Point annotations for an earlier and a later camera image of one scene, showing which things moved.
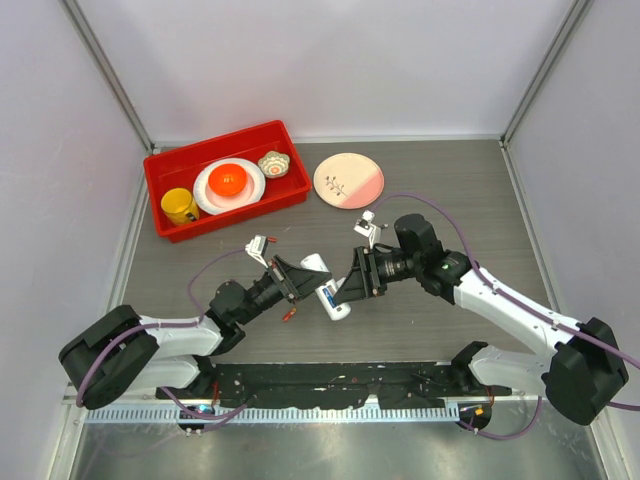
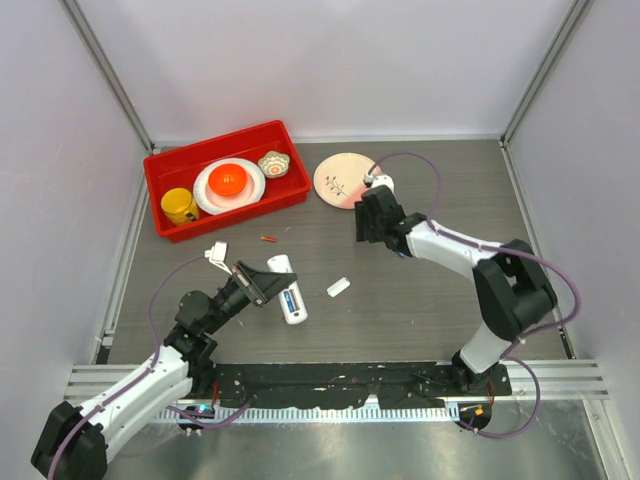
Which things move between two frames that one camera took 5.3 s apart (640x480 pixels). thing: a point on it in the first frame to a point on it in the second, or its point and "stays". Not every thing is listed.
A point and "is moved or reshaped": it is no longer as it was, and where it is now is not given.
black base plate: x=425 y=384 stays
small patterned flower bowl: x=274 y=165 stays
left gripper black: x=298 y=283 to x=262 y=285
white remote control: x=326 y=290 to x=294 y=309
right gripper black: x=366 y=282 to x=363 y=231
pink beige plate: x=348 y=180 stays
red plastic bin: x=178 y=169 stays
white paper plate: x=215 y=203 stays
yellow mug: x=179 y=206 stays
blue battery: x=330 y=297 is moved or reshaped
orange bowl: x=227 y=179 stays
